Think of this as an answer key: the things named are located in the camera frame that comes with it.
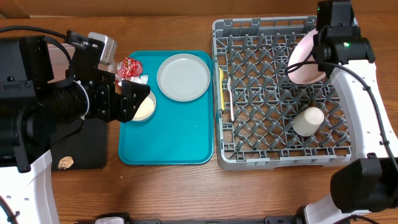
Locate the black plastic bin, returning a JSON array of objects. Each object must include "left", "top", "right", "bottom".
[{"left": 50, "top": 119, "right": 108, "bottom": 171}]

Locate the crumpled white wrapper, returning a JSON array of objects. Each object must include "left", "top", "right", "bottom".
[{"left": 130, "top": 75, "right": 149, "bottom": 85}]

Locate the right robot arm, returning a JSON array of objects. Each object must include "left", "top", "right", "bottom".
[{"left": 303, "top": 1, "right": 397, "bottom": 223}]

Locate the grey bowl of rice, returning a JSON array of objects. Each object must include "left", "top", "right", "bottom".
[{"left": 132, "top": 92, "right": 156, "bottom": 121}]

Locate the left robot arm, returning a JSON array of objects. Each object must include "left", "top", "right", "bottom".
[{"left": 1, "top": 31, "right": 150, "bottom": 223}]

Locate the brown food scrap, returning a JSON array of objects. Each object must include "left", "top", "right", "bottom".
[{"left": 58, "top": 156, "right": 74, "bottom": 170}]

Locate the grey dishwasher rack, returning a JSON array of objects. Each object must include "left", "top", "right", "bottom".
[{"left": 211, "top": 16, "right": 351, "bottom": 170}]

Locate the teal plastic tray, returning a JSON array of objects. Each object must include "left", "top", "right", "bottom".
[{"left": 118, "top": 50, "right": 214, "bottom": 165}]

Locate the white paper cup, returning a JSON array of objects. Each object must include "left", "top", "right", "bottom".
[{"left": 293, "top": 107, "right": 325, "bottom": 137}]

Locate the pink round plate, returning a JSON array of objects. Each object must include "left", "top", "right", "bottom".
[{"left": 288, "top": 29, "right": 326, "bottom": 85}]

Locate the red candy wrapper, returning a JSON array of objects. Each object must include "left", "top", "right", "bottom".
[{"left": 117, "top": 57, "right": 144, "bottom": 81}]

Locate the grey round plate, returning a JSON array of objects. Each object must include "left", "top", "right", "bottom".
[{"left": 157, "top": 54, "right": 211, "bottom": 102}]

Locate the yellow plastic spoon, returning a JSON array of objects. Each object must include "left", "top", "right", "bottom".
[{"left": 218, "top": 67, "right": 225, "bottom": 111}]

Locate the pink plastic fork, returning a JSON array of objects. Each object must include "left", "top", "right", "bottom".
[{"left": 227, "top": 77, "right": 234, "bottom": 123}]

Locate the clear plastic bin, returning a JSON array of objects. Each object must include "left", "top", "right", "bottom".
[{"left": 48, "top": 44, "right": 75, "bottom": 65}]

